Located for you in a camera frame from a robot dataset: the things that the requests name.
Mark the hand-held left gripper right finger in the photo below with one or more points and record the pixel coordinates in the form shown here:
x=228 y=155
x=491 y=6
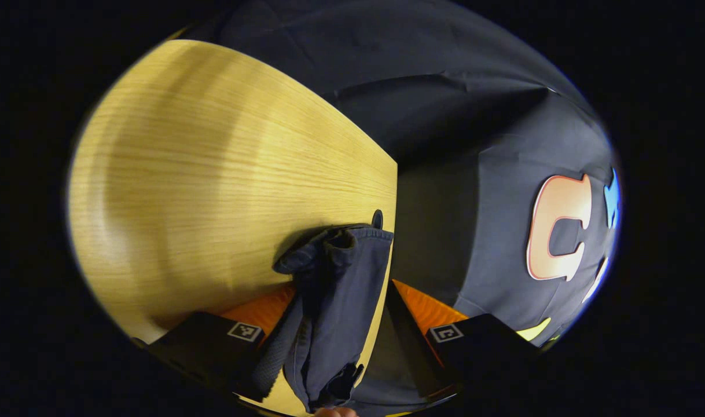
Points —
x=407 y=336

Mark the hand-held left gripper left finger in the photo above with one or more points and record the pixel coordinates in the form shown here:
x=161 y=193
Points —
x=274 y=359

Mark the dark grey jeans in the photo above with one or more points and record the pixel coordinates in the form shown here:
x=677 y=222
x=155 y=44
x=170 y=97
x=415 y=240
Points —
x=341 y=307

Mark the black backdrop cloth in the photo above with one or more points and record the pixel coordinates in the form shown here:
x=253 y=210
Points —
x=474 y=145

